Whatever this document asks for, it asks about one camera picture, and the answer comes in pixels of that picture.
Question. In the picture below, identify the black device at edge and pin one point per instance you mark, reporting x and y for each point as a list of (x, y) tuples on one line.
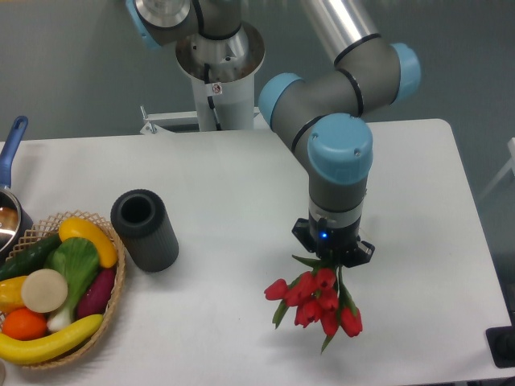
[(501, 345)]

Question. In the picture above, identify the red tulip bouquet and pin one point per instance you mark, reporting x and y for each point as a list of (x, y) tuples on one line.
[(317, 295)]

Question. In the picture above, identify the woven wicker basket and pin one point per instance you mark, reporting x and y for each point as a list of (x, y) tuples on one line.
[(50, 226)]

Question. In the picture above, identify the green bok choy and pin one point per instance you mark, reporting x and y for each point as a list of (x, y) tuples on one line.
[(77, 260)]

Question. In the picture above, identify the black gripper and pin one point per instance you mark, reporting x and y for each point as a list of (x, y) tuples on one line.
[(321, 238)]

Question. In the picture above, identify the yellow bell pepper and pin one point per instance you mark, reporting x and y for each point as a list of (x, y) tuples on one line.
[(10, 294)]

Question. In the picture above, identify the blue handled saucepan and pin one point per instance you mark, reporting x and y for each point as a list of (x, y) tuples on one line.
[(14, 220)]

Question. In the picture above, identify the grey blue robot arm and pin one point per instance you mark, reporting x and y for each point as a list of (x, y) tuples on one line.
[(319, 121)]

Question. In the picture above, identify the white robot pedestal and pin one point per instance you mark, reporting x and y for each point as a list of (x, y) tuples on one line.
[(222, 77)]

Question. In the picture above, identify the yellow banana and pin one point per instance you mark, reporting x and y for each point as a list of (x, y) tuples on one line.
[(50, 347)]

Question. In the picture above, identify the dark grey ribbed vase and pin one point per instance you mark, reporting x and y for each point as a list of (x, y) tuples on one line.
[(140, 219)]

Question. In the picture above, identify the white frame at right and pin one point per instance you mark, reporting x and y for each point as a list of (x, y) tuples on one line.
[(507, 168)]

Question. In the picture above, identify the orange fruit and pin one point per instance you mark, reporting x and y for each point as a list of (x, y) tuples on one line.
[(24, 324)]

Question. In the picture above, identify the purple sweet potato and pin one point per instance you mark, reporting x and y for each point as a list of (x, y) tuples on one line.
[(96, 298)]

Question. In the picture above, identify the beige round disc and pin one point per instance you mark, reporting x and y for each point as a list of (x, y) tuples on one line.
[(44, 290)]

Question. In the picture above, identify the green cucumber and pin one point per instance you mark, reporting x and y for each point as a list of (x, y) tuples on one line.
[(30, 259)]

